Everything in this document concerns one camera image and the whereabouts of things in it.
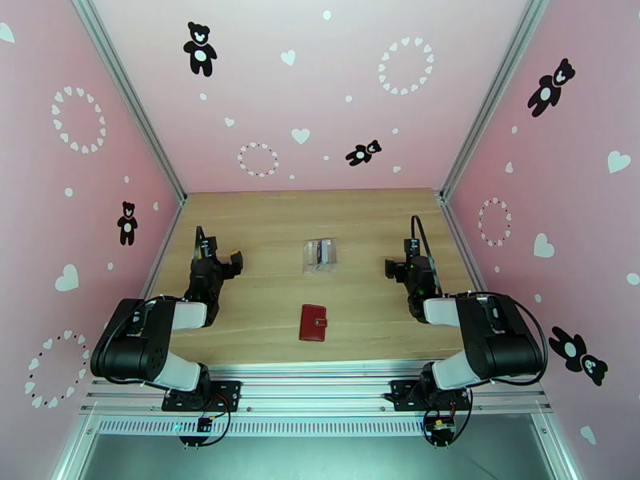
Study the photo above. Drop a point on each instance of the red leather card holder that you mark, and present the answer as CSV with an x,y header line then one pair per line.
x,y
312,322

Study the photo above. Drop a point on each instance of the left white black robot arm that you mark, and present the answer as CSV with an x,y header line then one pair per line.
x,y
135,348

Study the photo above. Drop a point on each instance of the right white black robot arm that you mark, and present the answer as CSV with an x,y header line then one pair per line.
x,y
495,343

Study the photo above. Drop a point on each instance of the left small black connector board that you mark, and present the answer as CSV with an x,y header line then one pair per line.
x,y
205,424

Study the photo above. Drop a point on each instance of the right black yellow connector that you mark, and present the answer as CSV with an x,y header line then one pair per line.
x,y
440,428

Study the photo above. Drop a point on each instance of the perforated metal strip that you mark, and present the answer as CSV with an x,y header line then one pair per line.
x,y
320,427

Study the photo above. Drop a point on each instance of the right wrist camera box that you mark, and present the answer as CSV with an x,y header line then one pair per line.
x,y
411,246

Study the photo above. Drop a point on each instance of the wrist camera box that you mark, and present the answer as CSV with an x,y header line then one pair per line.
x,y
411,246
209,247

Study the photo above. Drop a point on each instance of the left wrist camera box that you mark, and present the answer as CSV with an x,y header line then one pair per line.
x,y
209,247

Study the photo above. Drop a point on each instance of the left aluminium table side rail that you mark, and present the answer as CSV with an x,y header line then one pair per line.
x,y
165,248

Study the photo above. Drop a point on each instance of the aluminium table side rail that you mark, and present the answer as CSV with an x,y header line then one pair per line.
x,y
462,243
165,248

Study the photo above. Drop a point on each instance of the right aluminium table side rail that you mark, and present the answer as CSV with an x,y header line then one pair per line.
x,y
462,243

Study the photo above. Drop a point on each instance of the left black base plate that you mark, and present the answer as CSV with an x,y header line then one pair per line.
x,y
227,393

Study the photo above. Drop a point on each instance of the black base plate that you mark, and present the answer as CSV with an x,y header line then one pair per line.
x,y
402,396
227,393

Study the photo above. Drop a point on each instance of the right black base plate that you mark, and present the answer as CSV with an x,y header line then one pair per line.
x,y
402,396

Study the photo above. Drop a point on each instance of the aluminium table edge rail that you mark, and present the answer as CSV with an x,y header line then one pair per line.
x,y
320,388

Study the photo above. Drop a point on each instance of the left aluminium frame post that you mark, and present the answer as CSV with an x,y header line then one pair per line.
x,y
129,93

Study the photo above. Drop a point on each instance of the aluminium frame post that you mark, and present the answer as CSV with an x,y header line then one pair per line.
x,y
494,93
129,93

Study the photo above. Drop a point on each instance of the right aluminium frame post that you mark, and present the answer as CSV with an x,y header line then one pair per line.
x,y
494,93

